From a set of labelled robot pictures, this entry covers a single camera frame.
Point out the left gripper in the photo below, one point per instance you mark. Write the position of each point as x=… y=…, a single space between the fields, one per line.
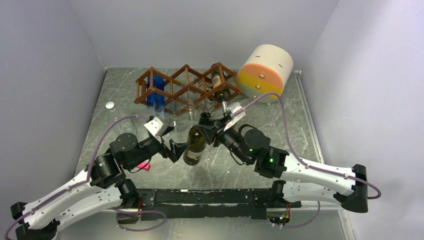
x=176 y=149

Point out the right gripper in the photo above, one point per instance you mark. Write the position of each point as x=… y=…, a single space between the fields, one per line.
x=214 y=129

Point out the dark green wine bottle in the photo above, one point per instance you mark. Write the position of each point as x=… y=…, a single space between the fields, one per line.
x=196 y=142

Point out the clear tall glass bottle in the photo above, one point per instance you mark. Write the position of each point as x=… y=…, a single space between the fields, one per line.
x=173 y=112

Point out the brown wooden wine rack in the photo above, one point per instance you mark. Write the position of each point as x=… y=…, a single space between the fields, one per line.
x=183 y=79

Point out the olive green wine bottle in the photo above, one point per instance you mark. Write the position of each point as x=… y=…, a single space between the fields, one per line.
x=223 y=94

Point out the blue square bottle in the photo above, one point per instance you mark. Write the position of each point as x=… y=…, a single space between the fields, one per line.
x=156 y=101

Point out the clear square labelled liquor bottle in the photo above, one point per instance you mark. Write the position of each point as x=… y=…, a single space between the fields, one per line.
x=206 y=105

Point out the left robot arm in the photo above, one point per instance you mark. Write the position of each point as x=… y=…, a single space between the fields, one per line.
x=100 y=186

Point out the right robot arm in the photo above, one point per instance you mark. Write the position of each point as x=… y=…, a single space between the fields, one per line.
x=296 y=179

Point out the silver round bottle cap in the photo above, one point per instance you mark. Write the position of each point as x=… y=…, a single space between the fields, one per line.
x=110 y=105

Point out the pink plastic tool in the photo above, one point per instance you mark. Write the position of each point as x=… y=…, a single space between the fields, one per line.
x=144 y=166

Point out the cream orange yellow cylinder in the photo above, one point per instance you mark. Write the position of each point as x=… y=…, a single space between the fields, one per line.
x=267 y=69

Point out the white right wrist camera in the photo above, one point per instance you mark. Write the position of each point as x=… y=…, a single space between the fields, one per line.
x=237 y=112

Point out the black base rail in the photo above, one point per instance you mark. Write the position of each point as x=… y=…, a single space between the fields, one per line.
x=221 y=203

